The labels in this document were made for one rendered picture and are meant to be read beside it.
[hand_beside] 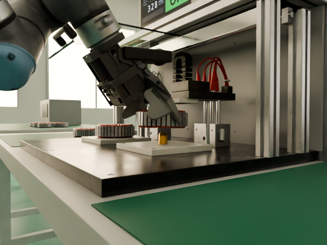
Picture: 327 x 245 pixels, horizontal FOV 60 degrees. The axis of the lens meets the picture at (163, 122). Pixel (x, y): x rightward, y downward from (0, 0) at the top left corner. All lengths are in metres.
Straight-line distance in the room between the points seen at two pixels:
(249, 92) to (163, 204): 0.51
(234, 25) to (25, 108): 4.85
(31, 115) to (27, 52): 4.85
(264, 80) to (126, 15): 5.75
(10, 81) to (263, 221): 0.37
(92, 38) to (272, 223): 0.41
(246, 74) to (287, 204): 0.50
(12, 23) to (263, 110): 0.42
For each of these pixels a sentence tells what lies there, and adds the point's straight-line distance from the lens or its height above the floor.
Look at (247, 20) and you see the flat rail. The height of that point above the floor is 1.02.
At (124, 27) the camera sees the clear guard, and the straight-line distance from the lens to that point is 0.74.
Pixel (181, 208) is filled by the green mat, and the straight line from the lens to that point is 0.30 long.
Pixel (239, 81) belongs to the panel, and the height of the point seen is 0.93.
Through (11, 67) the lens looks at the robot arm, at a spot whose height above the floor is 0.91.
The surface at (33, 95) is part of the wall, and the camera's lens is 5.32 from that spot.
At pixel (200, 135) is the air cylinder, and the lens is 0.70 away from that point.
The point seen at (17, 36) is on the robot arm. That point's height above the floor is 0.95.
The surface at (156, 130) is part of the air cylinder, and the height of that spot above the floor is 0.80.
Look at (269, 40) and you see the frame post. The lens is 0.54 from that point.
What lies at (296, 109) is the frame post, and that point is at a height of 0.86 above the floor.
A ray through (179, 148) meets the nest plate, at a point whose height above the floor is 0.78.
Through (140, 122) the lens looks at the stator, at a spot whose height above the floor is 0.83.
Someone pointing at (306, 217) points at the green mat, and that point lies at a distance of 0.30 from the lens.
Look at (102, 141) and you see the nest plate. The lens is 0.73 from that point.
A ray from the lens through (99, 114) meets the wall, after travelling 5.63.
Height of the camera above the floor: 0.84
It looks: 1 degrees down
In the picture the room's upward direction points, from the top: straight up
